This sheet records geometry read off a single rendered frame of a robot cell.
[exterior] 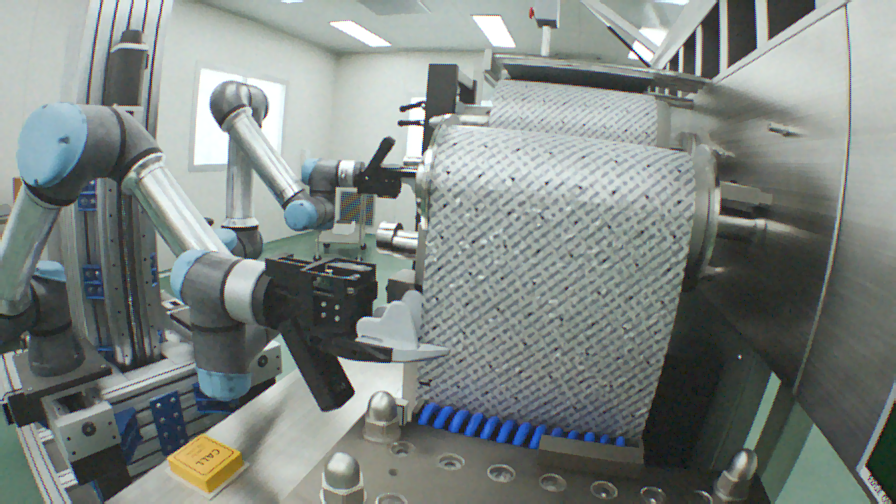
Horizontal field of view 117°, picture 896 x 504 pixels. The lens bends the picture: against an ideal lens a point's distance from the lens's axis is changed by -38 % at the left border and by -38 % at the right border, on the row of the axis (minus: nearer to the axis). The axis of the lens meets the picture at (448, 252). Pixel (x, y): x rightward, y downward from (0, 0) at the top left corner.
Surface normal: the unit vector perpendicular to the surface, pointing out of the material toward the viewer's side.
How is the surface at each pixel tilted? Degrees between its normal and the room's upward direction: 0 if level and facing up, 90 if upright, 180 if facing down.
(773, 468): 90
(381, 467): 0
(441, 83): 90
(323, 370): 57
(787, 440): 90
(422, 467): 0
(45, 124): 85
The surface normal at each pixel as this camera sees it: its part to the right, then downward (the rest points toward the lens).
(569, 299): -0.28, 0.18
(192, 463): 0.08, -0.97
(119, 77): 0.28, 0.22
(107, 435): 0.87, 0.18
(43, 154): 0.08, 0.12
